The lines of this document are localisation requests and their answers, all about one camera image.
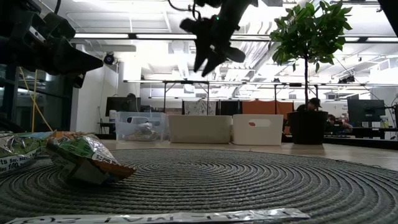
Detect black ceiling camera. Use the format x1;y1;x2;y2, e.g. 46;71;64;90
103;52;116;66

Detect white plastic bin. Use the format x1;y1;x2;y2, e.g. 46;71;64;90
167;114;234;144
231;113;285;147

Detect potted green tree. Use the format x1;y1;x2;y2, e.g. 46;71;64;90
268;1;354;146

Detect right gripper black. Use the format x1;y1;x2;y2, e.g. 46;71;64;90
179;15;246;78

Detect black background rack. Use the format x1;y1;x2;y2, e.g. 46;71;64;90
123;79;321;115

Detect person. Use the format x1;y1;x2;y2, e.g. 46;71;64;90
325;113;354;132
295;96;323;113

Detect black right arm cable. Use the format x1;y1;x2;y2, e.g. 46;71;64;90
167;0;201;21

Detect dark desk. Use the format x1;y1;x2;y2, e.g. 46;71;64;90
323;126;398;141

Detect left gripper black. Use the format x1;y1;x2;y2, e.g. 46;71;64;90
0;0;104;90

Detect black computer monitor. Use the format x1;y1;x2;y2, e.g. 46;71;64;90
347;98;386;124
105;96;142;118

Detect white snack bar on plate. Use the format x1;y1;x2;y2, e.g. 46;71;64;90
6;207;312;224

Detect orange partition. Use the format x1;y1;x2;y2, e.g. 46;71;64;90
241;100;295;119

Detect yellow hanging cord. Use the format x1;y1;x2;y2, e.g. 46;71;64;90
18;66;54;133

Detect orange green granola bar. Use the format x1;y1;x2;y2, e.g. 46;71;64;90
44;130;137;187

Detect silver green granola bar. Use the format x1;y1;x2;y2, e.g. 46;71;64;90
0;131;54;179

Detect dark glass partition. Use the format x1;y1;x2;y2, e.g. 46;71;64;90
0;62;74;133

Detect clear plastic bin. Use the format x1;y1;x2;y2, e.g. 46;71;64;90
115;111;170;142

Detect round grey woven placemat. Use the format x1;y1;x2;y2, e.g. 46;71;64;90
0;148;398;224

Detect ceiling light strip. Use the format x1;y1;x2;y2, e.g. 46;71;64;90
73;32;271;40

